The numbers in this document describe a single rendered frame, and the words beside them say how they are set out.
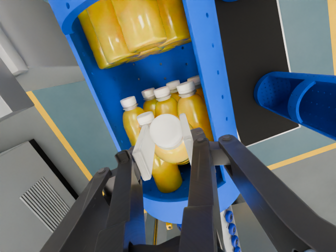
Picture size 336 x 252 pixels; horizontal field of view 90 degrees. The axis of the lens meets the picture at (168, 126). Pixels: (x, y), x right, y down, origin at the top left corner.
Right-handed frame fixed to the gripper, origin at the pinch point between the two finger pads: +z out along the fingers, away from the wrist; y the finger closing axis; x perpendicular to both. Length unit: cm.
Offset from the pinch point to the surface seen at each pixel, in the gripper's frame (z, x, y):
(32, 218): 81, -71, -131
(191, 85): 20.1, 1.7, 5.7
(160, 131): 1.9, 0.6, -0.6
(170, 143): 0.9, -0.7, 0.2
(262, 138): 117, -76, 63
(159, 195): 17.6, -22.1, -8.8
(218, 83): 13.0, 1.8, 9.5
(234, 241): 34, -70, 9
